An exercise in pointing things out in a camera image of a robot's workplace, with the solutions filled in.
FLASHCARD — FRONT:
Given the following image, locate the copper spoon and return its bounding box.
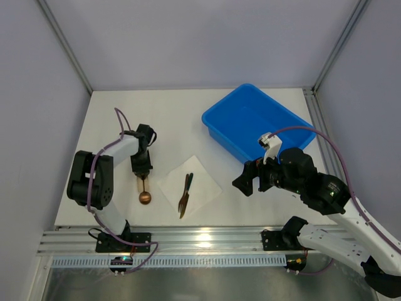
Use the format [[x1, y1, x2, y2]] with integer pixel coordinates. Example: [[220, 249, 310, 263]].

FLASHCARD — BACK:
[[138, 177, 152, 205]]

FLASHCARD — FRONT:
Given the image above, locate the gold fork green handle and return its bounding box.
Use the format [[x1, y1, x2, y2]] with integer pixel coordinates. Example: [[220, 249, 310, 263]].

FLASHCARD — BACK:
[[178, 174, 189, 213]]

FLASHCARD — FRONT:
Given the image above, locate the gold knife green handle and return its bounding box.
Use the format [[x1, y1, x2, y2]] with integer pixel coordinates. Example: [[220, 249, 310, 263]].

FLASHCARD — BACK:
[[179, 173, 194, 219]]

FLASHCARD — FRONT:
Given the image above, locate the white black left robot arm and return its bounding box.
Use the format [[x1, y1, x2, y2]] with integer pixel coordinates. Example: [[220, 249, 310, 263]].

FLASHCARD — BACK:
[[66, 124, 157, 243]]

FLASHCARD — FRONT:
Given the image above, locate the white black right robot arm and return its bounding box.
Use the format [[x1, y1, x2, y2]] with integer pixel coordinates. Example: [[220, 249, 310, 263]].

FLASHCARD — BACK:
[[232, 148, 400, 298]]

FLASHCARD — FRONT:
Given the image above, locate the beige utensil holder case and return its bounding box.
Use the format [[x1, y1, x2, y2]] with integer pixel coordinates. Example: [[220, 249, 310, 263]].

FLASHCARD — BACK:
[[137, 177, 150, 193]]

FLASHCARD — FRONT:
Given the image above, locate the blue plastic bin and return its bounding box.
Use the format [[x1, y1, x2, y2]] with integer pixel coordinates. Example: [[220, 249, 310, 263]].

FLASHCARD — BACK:
[[202, 83, 311, 163]]

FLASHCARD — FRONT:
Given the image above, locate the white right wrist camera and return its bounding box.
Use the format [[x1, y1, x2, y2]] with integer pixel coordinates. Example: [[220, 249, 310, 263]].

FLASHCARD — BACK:
[[258, 132, 283, 164]]

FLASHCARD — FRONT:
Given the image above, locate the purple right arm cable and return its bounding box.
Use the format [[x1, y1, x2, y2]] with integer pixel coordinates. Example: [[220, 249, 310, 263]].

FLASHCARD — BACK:
[[268, 125, 401, 277]]

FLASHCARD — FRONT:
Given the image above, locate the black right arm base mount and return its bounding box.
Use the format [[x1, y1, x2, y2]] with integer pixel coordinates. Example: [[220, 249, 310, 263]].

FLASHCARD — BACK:
[[261, 216, 308, 251]]

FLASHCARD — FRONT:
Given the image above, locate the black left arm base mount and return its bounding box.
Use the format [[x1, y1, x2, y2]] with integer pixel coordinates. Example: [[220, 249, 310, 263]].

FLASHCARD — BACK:
[[88, 228, 152, 253]]

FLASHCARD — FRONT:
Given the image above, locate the white slotted cable duct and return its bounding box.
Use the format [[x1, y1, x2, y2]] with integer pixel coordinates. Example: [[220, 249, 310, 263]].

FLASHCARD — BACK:
[[51, 254, 287, 268]]

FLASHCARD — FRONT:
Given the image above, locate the aluminium front rail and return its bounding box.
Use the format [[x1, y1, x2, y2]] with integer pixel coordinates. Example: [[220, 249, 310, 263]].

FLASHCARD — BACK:
[[36, 225, 377, 256]]

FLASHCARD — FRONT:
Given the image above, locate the aluminium frame post left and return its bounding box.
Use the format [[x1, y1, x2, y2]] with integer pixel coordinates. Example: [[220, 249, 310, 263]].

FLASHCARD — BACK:
[[35, 0, 93, 95]]

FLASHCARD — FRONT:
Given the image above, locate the aluminium frame post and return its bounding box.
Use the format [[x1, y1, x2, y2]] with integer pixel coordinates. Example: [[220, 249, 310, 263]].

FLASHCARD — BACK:
[[311, 0, 371, 93], [35, 0, 93, 95]]

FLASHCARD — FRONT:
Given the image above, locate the aluminium frame post right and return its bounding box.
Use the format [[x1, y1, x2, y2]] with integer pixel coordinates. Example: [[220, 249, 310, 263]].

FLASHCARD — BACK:
[[311, 0, 371, 93]]

